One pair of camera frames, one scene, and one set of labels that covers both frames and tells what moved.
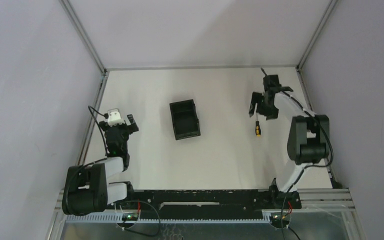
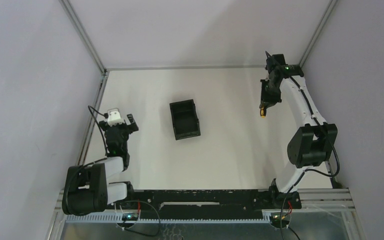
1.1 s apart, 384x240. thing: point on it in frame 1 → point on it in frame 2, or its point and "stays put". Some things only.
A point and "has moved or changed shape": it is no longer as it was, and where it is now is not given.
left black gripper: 119,127 stays put
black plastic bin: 185,119 stays put
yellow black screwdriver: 258,130 has moved or changed shape
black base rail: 208,204 stays put
